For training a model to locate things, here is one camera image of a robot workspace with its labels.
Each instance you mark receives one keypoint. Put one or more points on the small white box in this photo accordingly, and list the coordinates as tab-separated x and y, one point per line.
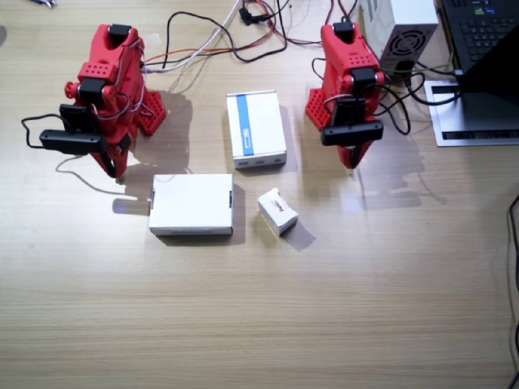
277	210

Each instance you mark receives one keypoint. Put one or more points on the red robot arm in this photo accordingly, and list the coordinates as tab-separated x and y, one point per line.
344	56
117	73

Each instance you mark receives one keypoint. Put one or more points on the plain white box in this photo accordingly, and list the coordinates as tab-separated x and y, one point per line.
190	202

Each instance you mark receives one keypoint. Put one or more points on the white box with blue stripe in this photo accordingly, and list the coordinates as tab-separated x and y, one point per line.
259	121

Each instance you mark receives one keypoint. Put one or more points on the black webcam on gripper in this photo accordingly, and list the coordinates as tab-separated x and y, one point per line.
350	133
69	141

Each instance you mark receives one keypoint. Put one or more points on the white power supply unit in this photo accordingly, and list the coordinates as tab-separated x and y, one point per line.
409	24

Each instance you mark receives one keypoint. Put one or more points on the black laptop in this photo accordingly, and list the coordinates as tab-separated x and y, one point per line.
486	36

